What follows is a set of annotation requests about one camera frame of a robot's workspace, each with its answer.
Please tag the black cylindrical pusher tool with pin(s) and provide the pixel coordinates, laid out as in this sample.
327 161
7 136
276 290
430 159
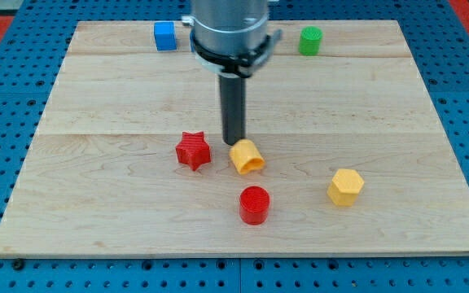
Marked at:
233 109

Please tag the green cylinder block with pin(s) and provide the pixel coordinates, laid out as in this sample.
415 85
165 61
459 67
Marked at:
310 40

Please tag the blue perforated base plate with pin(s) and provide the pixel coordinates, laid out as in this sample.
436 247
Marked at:
30 58

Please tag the yellow hexagon block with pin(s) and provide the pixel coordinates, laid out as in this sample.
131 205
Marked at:
345 187

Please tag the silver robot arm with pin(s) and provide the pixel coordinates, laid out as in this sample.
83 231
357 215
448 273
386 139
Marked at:
230 37

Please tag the red star block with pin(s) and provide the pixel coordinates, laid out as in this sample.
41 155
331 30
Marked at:
193 150

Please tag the blue cube block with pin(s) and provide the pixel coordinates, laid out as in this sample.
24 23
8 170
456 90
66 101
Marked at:
165 36

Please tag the wooden board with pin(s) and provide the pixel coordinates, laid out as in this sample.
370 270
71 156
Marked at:
349 158

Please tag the red cylinder block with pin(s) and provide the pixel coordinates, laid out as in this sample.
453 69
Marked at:
254 204

